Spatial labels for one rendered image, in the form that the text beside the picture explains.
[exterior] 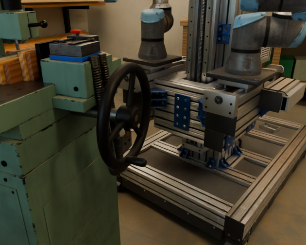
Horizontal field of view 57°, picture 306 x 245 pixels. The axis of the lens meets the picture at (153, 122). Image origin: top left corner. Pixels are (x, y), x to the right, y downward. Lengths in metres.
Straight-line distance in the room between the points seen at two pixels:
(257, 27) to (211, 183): 0.80
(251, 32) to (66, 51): 0.72
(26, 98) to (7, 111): 0.06
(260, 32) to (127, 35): 3.51
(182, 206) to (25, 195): 0.88
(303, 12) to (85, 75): 0.60
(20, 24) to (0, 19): 0.06
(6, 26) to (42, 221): 0.53
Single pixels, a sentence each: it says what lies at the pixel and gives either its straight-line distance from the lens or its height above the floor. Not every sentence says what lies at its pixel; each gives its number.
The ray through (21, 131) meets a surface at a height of 0.82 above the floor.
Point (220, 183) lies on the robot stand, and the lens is 1.56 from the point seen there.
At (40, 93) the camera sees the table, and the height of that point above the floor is 0.89.
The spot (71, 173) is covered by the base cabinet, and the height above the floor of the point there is 0.62.
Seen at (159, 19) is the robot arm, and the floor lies 1.01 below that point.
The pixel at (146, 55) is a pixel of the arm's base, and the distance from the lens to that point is 1.45.
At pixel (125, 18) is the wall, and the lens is 4.53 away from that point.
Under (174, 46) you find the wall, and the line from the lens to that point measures 4.24.
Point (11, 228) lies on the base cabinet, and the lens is 0.92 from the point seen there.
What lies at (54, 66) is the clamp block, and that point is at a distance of 0.77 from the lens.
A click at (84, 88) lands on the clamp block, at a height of 0.90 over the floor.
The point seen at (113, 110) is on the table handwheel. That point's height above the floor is 0.83.
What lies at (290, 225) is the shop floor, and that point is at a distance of 1.75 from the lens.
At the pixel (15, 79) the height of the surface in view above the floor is 0.91.
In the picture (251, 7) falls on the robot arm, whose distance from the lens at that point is 0.89.
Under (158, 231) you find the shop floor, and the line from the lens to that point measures 1.57.
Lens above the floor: 1.11
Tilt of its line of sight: 24 degrees down
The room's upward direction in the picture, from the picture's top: straight up
